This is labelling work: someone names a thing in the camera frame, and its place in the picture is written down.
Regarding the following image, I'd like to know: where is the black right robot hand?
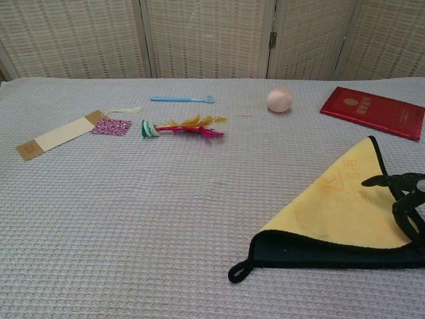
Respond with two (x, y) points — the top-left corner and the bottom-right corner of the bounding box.
(362, 171), (425, 244)

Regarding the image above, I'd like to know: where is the dark teal cloth yellow underside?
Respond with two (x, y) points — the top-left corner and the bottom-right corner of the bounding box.
(227, 135), (425, 284)

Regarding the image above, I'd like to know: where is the red booklet with gold emblem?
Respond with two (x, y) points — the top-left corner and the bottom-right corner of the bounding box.
(319, 86), (425, 142)

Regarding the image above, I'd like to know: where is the pink ball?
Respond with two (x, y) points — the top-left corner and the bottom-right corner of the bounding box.
(266, 88), (294, 114)

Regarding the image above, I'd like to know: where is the feather shuttlecock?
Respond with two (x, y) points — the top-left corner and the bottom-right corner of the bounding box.
(141, 114), (228, 140)

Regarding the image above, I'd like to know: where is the light blue toothbrush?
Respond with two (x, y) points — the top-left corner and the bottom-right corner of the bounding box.
(149, 94), (214, 104)

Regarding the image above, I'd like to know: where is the woven folding screen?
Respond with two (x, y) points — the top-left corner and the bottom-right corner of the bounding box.
(0, 0), (425, 82)

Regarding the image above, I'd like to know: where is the grey waffle-weave tablecloth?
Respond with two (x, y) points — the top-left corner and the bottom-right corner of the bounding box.
(0, 76), (425, 319)

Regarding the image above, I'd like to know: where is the purple patterned square paper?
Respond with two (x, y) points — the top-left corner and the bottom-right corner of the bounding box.
(91, 118), (132, 136)

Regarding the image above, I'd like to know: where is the cream and brown paper bookmark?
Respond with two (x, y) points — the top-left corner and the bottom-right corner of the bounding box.
(15, 106), (143, 162)

